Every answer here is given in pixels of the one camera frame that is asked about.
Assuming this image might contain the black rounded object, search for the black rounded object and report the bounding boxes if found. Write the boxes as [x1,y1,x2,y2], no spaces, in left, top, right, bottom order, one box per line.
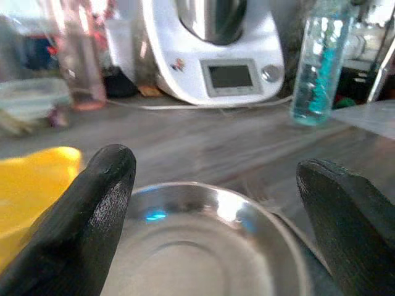
[103,67,138,99]

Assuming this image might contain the pink transparent bottle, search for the pink transparent bottle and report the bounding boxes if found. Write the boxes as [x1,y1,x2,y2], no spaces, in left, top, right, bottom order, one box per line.
[46,0,108,111]

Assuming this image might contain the white kitchen cooking machine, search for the white kitchen cooking machine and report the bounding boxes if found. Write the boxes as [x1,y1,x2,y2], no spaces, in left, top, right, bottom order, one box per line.
[141,0,285,106]

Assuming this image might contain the round stainless steel plate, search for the round stainless steel plate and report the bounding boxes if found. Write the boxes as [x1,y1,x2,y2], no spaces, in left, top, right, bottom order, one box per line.
[100,181,312,296]

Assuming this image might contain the silver metal rod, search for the silver metal rod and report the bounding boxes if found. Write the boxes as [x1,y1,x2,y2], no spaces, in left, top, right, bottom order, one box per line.
[367,30,395,103]

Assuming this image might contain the clear plastic food container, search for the clear plastic food container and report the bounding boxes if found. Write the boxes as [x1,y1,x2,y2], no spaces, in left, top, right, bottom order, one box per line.
[0,76,73,136]

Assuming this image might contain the yellow plastic bowl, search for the yellow plastic bowl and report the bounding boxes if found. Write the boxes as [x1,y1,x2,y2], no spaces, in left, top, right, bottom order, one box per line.
[0,146,83,272]

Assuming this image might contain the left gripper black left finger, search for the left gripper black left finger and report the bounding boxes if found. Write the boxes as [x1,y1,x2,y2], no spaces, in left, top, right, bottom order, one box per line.
[0,144,137,296]

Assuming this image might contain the clear bottle with turquoise print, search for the clear bottle with turquoise print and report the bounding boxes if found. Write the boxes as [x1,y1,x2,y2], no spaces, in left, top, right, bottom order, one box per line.
[289,0,356,126]

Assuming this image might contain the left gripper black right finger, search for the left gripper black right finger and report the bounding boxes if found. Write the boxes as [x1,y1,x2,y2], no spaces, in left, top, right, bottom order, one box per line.
[296,158,395,296]

